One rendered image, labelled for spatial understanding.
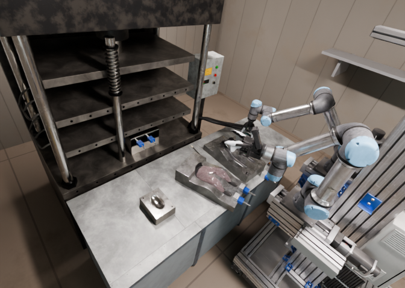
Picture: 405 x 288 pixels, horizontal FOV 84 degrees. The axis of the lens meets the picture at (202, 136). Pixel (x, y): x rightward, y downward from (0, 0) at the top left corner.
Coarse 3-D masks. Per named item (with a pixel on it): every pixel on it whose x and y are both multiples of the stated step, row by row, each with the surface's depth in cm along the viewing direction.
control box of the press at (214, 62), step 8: (208, 56) 209; (216, 56) 212; (192, 64) 208; (208, 64) 206; (216, 64) 214; (192, 72) 212; (208, 72) 212; (216, 72) 221; (192, 80) 216; (208, 80) 218; (216, 80) 227; (208, 88) 225; (216, 88) 234; (192, 96) 224; (200, 104) 238; (200, 112) 246
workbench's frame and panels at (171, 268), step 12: (264, 180) 189; (252, 192) 204; (264, 192) 239; (252, 204) 230; (228, 216) 193; (240, 216) 224; (204, 228) 149; (216, 228) 188; (228, 228) 217; (84, 240) 177; (192, 240) 162; (204, 240) 182; (216, 240) 210; (180, 252) 158; (192, 252) 177; (204, 252) 203; (96, 264) 169; (168, 264) 153; (180, 264) 172; (192, 264) 196; (144, 276) 122; (156, 276) 150; (168, 276) 167
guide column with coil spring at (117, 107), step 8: (112, 40) 127; (112, 64) 134; (112, 72) 137; (112, 88) 144; (112, 96) 148; (120, 96) 150; (120, 104) 153; (120, 112) 156; (120, 120) 159; (120, 128) 163; (120, 136) 167; (120, 144) 172; (120, 152) 177; (120, 160) 183
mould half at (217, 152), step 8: (224, 136) 218; (208, 144) 205; (216, 144) 206; (208, 152) 203; (216, 152) 194; (224, 152) 190; (232, 152) 194; (216, 160) 198; (224, 160) 190; (232, 160) 189; (240, 160) 190; (248, 160) 191; (256, 160) 192; (232, 168) 186; (240, 168) 182; (248, 168) 183; (256, 168) 184; (240, 176) 182; (248, 176) 177
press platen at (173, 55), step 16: (144, 32) 218; (32, 48) 152; (48, 48) 156; (64, 48) 159; (80, 48) 163; (96, 48) 168; (128, 48) 177; (144, 48) 182; (160, 48) 187; (176, 48) 193; (48, 64) 136; (64, 64) 139; (80, 64) 142; (96, 64) 145; (128, 64) 152; (144, 64) 158; (160, 64) 167; (48, 80) 122; (64, 80) 128; (80, 80) 134
